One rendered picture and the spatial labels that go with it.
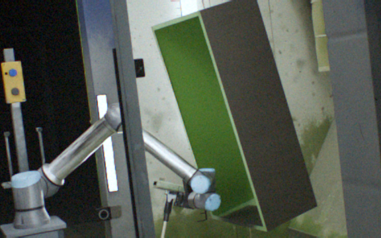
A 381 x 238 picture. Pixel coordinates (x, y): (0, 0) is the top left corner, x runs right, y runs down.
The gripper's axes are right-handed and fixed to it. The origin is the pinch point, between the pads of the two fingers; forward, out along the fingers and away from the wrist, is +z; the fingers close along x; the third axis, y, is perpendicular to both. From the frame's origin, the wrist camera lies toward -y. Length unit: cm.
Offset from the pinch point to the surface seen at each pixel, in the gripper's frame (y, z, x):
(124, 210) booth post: 15, 68, 23
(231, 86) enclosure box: -57, -45, -11
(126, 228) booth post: 26, 68, 26
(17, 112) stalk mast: -34, 111, -45
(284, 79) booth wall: -96, 28, 111
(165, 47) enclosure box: -82, 16, -10
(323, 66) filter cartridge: -104, -7, 108
